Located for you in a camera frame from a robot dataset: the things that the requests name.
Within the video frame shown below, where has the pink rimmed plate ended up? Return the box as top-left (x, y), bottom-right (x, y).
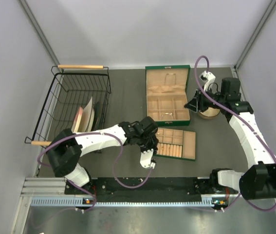
top-left (71, 106), bottom-right (86, 133)

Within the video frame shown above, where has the white plate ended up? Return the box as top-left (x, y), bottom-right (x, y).
top-left (77, 97), bottom-right (94, 133)

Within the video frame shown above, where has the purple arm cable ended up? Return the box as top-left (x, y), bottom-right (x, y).
top-left (194, 56), bottom-right (276, 213)
top-left (37, 135), bottom-right (155, 212)

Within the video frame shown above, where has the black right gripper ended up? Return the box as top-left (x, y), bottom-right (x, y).
top-left (184, 85), bottom-right (226, 113)

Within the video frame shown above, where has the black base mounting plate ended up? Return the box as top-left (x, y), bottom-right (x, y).
top-left (64, 176), bottom-right (226, 196)

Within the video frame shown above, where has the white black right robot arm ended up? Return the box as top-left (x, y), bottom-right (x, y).
top-left (185, 72), bottom-right (276, 200)

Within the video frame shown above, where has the silver chain necklace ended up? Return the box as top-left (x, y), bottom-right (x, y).
top-left (165, 72), bottom-right (177, 85)

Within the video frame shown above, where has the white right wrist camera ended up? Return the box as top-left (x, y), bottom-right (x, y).
top-left (199, 71), bottom-right (216, 92)

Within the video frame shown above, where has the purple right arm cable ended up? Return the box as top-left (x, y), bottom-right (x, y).
top-left (194, 56), bottom-right (276, 213)

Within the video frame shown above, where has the black wire basket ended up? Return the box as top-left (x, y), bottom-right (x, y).
top-left (24, 64), bottom-right (111, 144)

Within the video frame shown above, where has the green jewelry box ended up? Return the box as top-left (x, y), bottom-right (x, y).
top-left (145, 65), bottom-right (191, 127)

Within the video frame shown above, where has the grey slotted cable duct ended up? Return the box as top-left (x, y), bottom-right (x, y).
top-left (31, 196), bottom-right (215, 207)

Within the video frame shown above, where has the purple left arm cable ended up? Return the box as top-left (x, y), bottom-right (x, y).
top-left (37, 135), bottom-right (155, 212)

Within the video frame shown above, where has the dark plate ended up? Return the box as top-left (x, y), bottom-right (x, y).
top-left (92, 101), bottom-right (105, 131)

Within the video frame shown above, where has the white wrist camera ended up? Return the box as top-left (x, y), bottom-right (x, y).
top-left (199, 71), bottom-right (216, 92)
top-left (140, 149), bottom-right (156, 169)

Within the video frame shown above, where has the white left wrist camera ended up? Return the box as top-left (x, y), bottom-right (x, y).
top-left (140, 149), bottom-right (156, 169)

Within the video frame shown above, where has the beige ceramic bowl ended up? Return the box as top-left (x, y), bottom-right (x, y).
top-left (198, 107), bottom-right (220, 119)

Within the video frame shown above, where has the green jewelry tray insert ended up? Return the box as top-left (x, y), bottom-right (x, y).
top-left (156, 128), bottom-right (196, 161)

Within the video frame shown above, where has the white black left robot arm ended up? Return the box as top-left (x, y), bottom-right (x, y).
top-left (46, 116), bottom-right (159, 194)

